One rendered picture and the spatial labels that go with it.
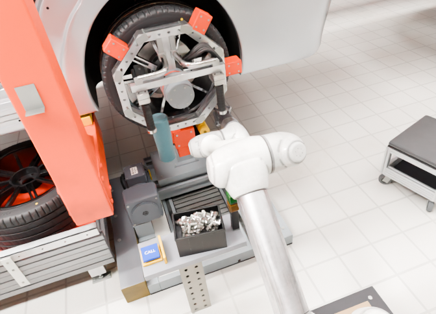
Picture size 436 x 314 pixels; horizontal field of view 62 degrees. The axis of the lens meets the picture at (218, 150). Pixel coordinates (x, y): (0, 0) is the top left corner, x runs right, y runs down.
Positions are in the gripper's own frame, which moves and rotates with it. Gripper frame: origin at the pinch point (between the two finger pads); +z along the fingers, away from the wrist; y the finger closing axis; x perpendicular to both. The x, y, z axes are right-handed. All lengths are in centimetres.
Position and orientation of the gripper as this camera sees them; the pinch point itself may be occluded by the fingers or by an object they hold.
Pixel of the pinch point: (215, 104)
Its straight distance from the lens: 199.1
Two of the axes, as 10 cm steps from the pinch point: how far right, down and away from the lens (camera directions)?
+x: -7.4, -3.5, -5.8
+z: -3.2, -5.7, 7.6
